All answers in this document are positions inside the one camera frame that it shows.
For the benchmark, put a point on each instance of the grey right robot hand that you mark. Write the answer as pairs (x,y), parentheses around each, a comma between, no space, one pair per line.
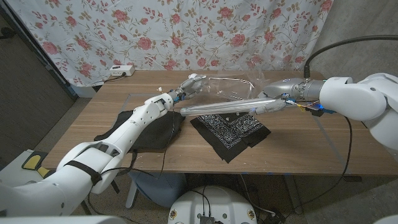
(286,93)

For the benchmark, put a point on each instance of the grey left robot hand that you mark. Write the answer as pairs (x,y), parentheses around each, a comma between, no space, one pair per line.
(191,87)

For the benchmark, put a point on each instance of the silver cling film roll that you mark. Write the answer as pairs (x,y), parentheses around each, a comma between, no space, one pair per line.
(224,107)

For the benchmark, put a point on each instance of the transparent cling film sheet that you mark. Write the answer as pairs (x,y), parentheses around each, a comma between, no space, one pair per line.
(245,84)

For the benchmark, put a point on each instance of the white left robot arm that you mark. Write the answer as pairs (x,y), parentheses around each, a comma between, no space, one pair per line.
(93,161)

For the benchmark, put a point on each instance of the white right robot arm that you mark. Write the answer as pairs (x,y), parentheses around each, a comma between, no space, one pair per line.
(360,102)

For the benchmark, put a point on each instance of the black apron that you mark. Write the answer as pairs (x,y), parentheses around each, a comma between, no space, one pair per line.
(155,133)

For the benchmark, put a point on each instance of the black paisley bandana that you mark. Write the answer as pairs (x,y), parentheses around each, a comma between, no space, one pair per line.
(230,133)

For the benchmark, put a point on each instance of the floral rose backdrop cloth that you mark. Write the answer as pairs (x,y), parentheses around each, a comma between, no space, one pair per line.
(186,31)

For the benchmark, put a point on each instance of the white power strip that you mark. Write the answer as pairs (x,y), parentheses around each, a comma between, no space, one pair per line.
(122,71)

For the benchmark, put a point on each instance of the grey table leg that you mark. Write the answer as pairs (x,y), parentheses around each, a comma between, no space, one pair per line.
(293,196)

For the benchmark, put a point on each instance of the blue-grey chair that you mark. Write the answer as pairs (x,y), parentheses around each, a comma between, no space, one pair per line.
(158,186)

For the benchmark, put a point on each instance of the white robot torso base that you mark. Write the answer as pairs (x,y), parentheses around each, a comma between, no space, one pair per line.
(214,202)

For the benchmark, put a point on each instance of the dark mesh partition panel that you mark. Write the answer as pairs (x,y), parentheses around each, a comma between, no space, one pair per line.
(25,102)

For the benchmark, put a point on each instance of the yellow and black foot pedal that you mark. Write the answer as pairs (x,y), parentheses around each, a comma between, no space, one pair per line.
(32,161)

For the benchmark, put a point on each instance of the white floor board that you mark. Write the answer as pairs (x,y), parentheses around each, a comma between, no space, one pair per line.
(12,174)

